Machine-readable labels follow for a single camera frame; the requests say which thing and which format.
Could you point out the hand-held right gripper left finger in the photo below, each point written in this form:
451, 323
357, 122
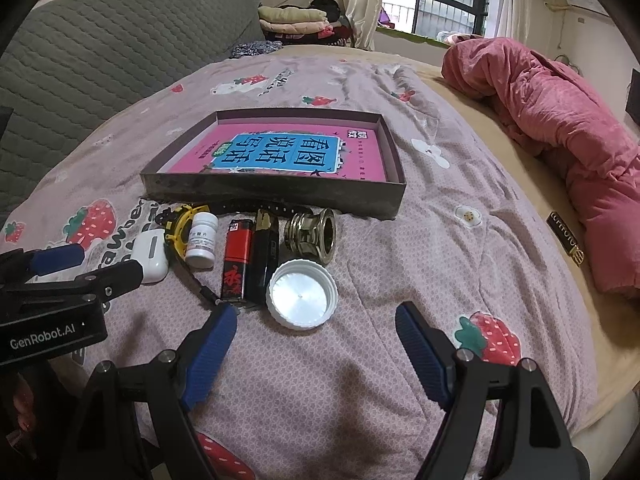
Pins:
210, 355

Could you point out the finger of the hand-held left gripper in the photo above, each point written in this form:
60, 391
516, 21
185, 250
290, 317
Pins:
55, 260
117, 277

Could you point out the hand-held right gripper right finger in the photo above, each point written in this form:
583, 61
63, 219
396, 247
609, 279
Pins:
422, 355

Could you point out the white earbuds case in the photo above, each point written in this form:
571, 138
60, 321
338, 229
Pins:
150, 255

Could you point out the yellow and black wristwatch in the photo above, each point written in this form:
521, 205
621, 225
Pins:
177, 230

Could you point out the white pill bottle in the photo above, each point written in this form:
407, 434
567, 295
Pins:
201, 242

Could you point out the red lighter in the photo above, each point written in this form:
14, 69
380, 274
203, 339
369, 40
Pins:
237, 260

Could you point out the white plastic lid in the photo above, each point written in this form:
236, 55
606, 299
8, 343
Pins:
302, 295

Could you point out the brass door knob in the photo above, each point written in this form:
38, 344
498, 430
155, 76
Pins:
305, 237

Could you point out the shallow grey cardboard box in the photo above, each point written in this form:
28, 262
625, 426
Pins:
275, 195

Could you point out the strawberry printed bedsheet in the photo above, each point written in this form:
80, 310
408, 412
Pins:
350, 385

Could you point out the black and gold mattress label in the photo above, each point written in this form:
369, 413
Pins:
565, 235

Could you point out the beige mattress sheet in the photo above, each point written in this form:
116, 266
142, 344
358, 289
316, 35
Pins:
525, 185

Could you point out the grey quilted cover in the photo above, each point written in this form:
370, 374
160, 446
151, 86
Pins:
100, 50

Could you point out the pink and blue book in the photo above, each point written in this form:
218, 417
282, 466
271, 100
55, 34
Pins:
300, 152

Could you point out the dark patterned cloth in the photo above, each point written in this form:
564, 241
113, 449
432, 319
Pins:
252, 49

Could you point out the pink quilt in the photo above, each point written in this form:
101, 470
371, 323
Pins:
550, 105

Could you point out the stack of folded clothes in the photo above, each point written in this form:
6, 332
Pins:
295, 20

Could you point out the pale small cloth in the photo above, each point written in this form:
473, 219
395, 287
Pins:
452, 37

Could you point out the black television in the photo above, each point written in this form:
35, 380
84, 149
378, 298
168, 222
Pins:
635, 95

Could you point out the white air conditioner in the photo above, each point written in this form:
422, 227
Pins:
585, 1

